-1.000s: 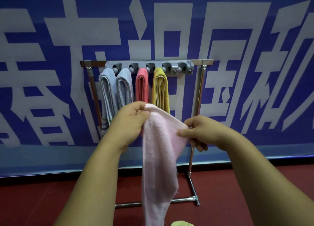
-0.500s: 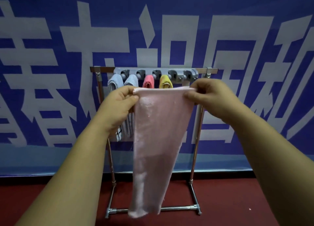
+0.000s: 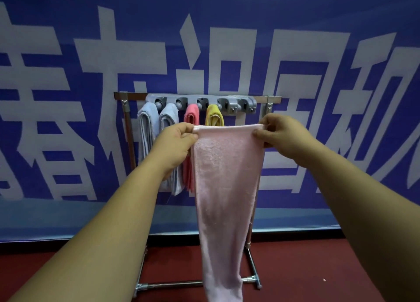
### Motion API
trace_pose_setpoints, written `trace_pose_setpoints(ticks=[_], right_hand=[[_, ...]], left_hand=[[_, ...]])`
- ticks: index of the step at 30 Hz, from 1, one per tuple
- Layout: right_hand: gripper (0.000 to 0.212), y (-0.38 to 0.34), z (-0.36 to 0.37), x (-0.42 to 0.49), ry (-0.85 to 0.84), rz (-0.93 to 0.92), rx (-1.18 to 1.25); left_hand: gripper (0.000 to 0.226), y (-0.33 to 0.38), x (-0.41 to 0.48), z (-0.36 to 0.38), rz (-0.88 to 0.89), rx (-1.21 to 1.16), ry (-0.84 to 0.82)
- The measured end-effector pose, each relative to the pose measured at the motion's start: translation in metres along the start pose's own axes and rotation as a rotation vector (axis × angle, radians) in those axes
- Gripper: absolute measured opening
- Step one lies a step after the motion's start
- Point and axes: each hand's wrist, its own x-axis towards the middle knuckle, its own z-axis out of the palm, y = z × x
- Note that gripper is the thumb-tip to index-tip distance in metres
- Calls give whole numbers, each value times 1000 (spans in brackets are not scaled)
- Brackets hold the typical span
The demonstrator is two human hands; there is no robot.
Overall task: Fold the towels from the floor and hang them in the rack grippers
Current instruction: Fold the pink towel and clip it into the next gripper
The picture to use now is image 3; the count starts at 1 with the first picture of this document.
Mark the blue banner with white characters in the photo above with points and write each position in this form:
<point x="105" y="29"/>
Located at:
<point x="295" y="6"/>

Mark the person's right forearm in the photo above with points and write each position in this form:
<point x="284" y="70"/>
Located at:
<point x="370" y="219"/>

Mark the white printed towel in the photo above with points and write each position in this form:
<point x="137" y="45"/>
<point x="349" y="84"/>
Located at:
<point x="226" y="196"/>

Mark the plain light blue towel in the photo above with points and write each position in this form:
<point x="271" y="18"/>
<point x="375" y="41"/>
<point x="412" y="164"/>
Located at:
<point x="169" y="114"/>

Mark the striped light blue towel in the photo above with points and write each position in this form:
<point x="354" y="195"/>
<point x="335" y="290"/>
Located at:
<point x="147" y="124"/>

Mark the person's left forearm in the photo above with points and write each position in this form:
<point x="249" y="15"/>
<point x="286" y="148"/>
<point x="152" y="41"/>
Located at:
<point x="98" y="246"/>

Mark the person's right hand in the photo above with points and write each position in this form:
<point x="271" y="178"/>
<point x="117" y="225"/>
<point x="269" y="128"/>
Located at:
<point x="288" y="137"/>

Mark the yellow towel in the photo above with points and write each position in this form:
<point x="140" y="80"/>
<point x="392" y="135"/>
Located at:
<point x="213" y="114"/>

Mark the grey plastic clip strip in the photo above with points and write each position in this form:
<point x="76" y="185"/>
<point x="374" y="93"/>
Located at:
<point x="190" y="97"/>

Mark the metal towel rack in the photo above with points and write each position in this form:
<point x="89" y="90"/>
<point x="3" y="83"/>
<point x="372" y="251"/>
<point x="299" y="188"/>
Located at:
<point x="131" y="96"/>

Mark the pink towel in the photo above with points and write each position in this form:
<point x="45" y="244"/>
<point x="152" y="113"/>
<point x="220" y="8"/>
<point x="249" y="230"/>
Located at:
<point x="192" y="114"/>

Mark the person's left hand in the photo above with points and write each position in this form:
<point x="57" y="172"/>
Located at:
<point x="172" y="149"/>

